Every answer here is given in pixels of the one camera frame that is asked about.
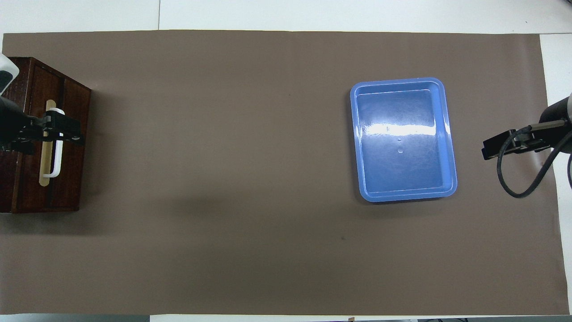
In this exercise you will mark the blue plastic tray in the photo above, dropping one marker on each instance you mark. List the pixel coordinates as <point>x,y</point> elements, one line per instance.
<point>402,143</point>

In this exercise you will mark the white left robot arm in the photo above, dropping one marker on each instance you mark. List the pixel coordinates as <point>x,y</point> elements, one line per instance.
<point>6,71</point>

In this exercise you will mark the brown table mat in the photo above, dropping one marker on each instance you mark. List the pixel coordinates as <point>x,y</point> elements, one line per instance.
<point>268,179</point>

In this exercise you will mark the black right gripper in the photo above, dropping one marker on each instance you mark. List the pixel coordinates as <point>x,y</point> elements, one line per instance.
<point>534,139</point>

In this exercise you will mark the dark wooden cabinet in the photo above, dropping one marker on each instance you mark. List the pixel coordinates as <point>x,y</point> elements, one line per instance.
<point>76,179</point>

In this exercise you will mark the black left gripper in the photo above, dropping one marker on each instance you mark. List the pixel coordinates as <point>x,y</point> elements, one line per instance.
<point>13,129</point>

